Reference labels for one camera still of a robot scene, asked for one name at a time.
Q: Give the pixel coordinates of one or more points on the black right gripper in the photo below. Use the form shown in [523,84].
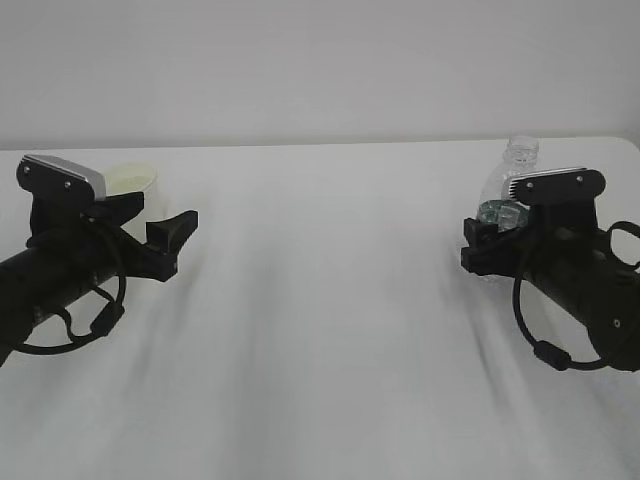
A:
[557,247]

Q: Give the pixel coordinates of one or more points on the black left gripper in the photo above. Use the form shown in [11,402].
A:
[91,240]

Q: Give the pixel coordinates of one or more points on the clear green-label water bottle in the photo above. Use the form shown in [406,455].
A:
[495,208]

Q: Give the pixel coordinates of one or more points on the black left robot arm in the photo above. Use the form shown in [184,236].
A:
[36,292]

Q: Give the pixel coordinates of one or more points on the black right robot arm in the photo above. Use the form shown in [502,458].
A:
[609,313]

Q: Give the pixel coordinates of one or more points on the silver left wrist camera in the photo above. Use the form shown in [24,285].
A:
[52,178]

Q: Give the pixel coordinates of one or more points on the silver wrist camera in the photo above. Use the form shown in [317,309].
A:
[52,178]
[553,187]

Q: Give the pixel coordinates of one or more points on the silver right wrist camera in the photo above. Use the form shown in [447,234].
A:
[553,187]

